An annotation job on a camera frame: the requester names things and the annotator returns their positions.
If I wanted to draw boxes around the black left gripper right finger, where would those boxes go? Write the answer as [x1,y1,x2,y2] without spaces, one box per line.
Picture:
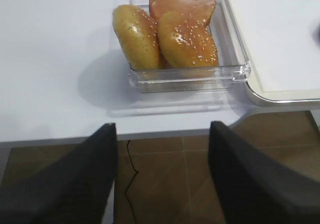
[208,121,320,223]

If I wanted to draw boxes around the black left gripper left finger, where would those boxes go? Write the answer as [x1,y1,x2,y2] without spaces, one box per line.
[0,123,118,223]

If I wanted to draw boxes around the clear plastic bun container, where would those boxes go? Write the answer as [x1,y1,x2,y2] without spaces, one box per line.
[128,0,251,93]

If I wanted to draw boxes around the white tray liner paper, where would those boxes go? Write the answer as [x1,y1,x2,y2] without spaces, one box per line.
[224,0,320,93]

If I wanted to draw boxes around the right sesame top bun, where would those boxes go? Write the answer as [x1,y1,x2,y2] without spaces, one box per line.
[157,11,219,69]

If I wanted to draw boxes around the sesame bun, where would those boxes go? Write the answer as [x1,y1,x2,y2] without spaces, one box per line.
[157,11,219,69]
[112,5,166,71]

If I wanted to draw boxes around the white metal tray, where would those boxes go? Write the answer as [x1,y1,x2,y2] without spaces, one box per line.
[218,0,320,107]

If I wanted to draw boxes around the left sesame top bun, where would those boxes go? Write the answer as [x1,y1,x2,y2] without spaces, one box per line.
[112,5,166,71]

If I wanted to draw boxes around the black floor cable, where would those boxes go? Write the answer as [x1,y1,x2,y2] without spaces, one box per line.
[124,140,139,224]

